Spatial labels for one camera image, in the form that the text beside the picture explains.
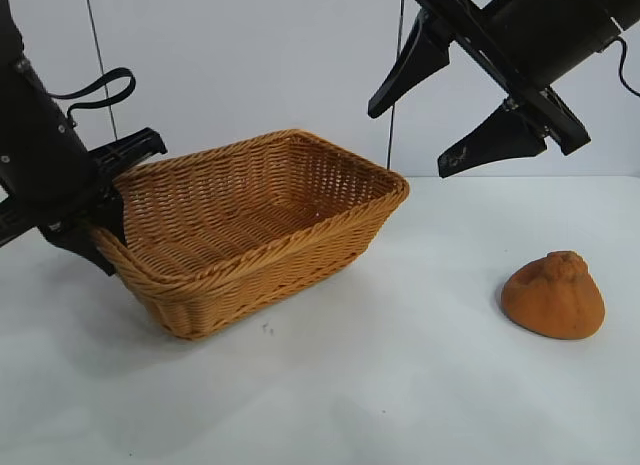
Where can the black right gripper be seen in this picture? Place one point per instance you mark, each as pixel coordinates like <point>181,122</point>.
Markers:
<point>540,30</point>

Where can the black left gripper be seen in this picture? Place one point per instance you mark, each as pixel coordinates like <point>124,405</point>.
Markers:
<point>45,160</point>

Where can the woven wicker basket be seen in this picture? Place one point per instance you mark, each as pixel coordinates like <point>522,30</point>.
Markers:
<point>250,220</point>

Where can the orange-brown bread loaf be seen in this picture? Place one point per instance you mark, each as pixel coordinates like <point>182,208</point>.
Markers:
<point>550,305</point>

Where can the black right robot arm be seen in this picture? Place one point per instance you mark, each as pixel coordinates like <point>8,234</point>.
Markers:
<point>625,5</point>

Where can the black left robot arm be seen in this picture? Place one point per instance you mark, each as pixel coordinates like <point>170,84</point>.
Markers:
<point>7,25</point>

